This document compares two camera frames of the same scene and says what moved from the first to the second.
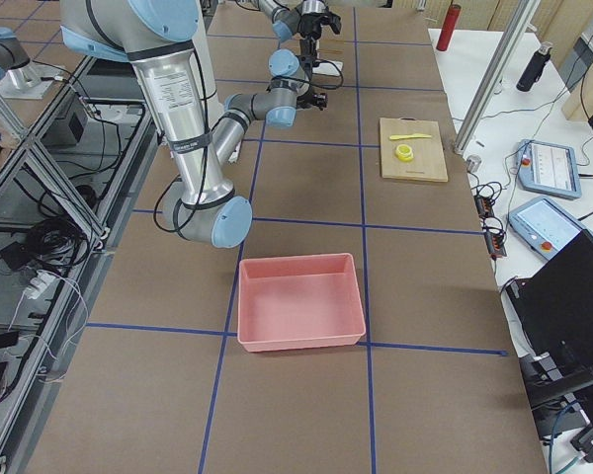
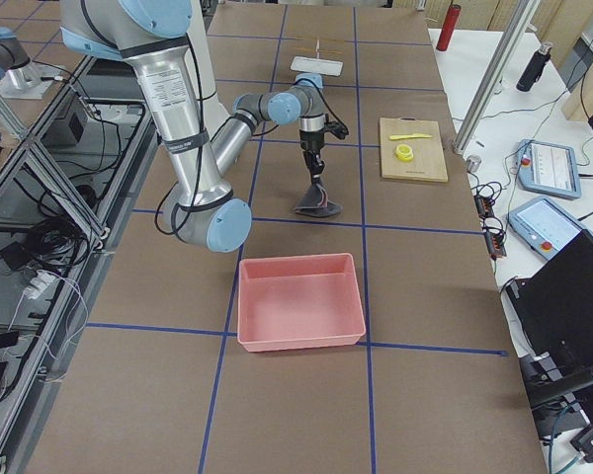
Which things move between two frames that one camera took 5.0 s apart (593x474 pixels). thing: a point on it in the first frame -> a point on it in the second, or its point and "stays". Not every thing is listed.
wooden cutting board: x=412 y=149 stays
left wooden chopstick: x=335 y=51 stays
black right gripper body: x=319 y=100 -> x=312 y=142
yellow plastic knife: x=416 y=135 stays
